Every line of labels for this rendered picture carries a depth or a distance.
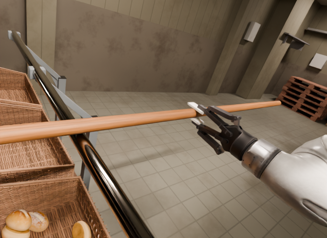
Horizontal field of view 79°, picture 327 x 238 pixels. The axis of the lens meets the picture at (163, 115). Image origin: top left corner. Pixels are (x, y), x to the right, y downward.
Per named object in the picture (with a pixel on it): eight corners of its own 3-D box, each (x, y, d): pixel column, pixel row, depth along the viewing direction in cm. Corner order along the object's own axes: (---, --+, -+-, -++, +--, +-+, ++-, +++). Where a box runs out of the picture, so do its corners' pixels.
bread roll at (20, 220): (-2, 223, 70) (4, 207, 71) (17, 218, 76) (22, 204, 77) (17, 234, 66) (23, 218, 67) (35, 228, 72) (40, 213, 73)
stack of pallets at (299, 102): (324, 120, 645) (344, 93, 604) (316, 122, 586) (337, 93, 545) (284, 100, 733) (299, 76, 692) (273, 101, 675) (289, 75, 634)
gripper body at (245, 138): (251, 140, 47) (221, 120, 53) (236, 166, 51) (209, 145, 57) (263, 135, 52) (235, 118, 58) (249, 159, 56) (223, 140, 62)
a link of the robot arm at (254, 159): (253, 184, 47) (233, 167, 51) (268, 173, 53) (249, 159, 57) (273, 155, 43) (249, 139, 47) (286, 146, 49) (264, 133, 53)
